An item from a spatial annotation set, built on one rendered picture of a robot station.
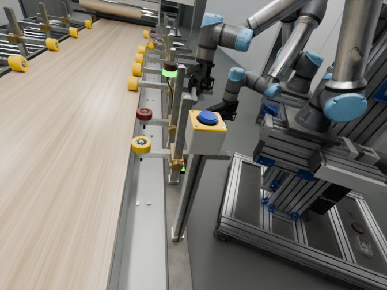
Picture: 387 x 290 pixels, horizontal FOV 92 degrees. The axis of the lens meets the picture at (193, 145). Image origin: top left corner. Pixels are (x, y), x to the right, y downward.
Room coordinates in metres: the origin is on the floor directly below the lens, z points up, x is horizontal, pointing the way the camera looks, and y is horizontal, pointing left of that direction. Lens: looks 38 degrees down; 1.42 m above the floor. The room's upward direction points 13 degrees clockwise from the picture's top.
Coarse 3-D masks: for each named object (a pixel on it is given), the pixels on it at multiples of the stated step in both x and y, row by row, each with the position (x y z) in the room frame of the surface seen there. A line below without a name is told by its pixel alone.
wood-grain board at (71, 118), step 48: (96, 48) 1.66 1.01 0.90; (0, 96) 0.68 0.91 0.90; (48, 96) 0.77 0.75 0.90; (96, 96) 0.87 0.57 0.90; (0, 144) 0.41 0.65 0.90; (48, 144) 0.46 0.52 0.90; (96, 144) 0.51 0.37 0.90; (0, 192) 0.25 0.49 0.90; (48, 192) 0.28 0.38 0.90; (96, 192) 0.31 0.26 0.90; (0, 240) 0.14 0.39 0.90; (48, 240) 0.16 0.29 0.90; (96, 240) 0.19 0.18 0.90; (0, 288) 0.06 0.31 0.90; (48, 288) 0.08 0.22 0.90; (96, 288) 0.10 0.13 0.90
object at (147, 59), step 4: (144, 56) 1.54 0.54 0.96; (144, 60) 1.51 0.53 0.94; (148, 60) 1.52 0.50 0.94; (152, 60) 1.53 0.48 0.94; (156, 60) 1.54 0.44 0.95; (160, 60) 1.55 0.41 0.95; (164, 60) 1.56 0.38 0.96; (184, 64) 1.61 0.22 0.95; (188, 64) 1.62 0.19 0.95; (192, 64) 1.63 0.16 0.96
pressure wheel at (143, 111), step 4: (140, 108) 0.84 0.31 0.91; (144, 108) 0.85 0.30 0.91; (148, 108) 0.86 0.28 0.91; (136, 112) 0.80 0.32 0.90; (140, 112) 0.80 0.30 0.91; (144, 112) 0.81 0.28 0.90; (148, 112) 0.82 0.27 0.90; (152, 112) 0.83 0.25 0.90; (136, 116) 0.80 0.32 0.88; (140, 116) 0.78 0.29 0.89; (144, 116) 0.79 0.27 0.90; (148, 116) 0.80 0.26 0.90; (144, 120) 0.79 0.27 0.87; (144, 128) 0.82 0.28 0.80
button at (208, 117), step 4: (200, 112) 0.34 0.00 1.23; (204, 112) 0.35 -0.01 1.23; (208, 112) 0.35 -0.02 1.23; (212, 112) 0.35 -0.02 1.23; (200, 116) 0.33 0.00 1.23; (204, 116) 0.33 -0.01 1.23; (208, 116) 0.33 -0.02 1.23; (212, 116) 0.34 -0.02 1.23; (216, 116) 0.34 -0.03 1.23; (204, 120) 0.32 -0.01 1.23; (208, 120) 0.32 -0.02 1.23; (212, 120) 0.32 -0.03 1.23; (216, 120) 0.33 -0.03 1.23
